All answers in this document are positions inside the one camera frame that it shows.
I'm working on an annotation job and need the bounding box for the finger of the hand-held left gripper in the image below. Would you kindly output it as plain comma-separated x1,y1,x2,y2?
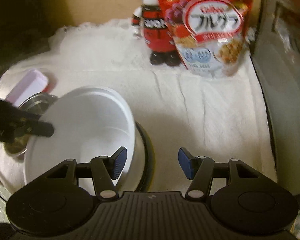
27,119,55,138
19,109,45,121

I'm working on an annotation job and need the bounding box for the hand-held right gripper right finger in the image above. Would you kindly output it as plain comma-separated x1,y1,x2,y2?
177,147,258,200

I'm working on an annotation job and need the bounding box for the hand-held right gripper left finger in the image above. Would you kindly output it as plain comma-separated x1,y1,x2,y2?
46,146,128,200

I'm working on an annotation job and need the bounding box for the stainless steel bowl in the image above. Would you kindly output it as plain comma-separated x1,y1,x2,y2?
4,92,58,158

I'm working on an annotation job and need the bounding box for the blue enamel bowl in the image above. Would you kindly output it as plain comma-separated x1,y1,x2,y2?
130,121,156,192

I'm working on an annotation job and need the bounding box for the white plastic bowl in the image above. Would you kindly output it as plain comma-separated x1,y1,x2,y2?
23,86,137,201

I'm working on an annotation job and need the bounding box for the pink plastic tray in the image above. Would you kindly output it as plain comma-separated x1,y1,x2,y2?
5,69,50,106

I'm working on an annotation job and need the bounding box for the white cloth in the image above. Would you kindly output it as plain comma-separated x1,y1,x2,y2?
0,17,278,193

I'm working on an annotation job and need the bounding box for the red cereal bag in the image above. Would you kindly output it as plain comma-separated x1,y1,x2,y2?
154,0,257,79

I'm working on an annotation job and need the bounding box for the red black robot figurine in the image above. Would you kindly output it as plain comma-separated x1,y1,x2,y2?
131,0,182,66

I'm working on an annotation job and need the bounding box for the white microwave oven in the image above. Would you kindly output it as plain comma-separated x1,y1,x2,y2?
250,0,300,198

